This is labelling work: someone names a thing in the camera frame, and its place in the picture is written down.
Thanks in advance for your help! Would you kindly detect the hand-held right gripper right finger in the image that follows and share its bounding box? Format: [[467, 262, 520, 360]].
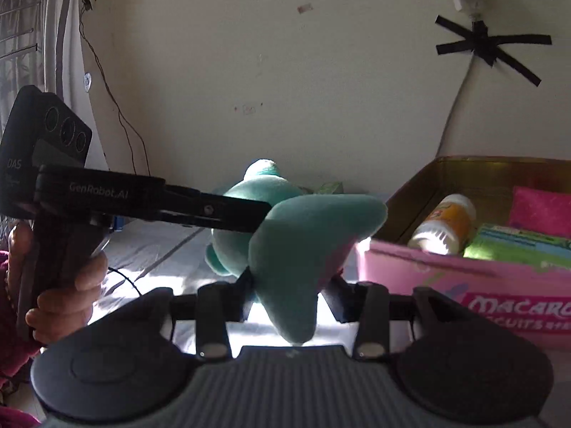
[[322, 276, 447, 360]]

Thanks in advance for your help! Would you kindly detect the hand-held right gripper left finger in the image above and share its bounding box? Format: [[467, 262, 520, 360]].
[[149, 272, 256, 358]]

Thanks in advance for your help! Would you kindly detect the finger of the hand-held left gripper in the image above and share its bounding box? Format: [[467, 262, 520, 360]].
[[156, 185, 273, 233]]

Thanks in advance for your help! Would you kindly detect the teal plush toy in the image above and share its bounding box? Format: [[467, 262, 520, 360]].
[[204, 159, 388, 345]]

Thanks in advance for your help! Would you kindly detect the pink biscuit tin box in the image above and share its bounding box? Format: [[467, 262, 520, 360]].
[[355, 156, 571, 353]]

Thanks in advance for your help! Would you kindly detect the person's left forearm maroon sleeve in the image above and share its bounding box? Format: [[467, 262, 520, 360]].
[[0, 250, 43, 428]]

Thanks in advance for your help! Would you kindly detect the person's left hand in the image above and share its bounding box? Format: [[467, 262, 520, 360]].
[[6, 225, 108, 344]]

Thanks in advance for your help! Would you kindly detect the striped grey bed sheet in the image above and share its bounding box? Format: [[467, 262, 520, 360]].
[[87, 220, 371, 357]]

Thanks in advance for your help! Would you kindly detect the green snack packet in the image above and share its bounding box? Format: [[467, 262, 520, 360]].
[[311, 181, 345, 197]]

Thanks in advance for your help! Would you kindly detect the white grey-striped curtain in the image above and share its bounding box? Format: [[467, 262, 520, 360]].
[[42, 0, 111, 174]]

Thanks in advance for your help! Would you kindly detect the white yellow plastic bottle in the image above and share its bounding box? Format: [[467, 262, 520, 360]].
[[408, 194, 477, 256]]

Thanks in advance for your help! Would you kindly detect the green carton pack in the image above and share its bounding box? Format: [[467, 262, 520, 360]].
[[464, 224, 571, 269]]

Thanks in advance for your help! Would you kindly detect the black tape cross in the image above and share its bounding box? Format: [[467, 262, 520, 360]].
[[436, 15, 552, 87]]

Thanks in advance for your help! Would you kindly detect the thin dark wall wire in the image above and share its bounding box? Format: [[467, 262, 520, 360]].
[[78, 0, 151, 175]]

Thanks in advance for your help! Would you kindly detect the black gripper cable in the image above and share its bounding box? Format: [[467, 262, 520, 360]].
[[106, 266, 146, 297]]

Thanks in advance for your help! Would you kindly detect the white power cable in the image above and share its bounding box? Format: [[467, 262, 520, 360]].
[[441, 51, 477, 154]]

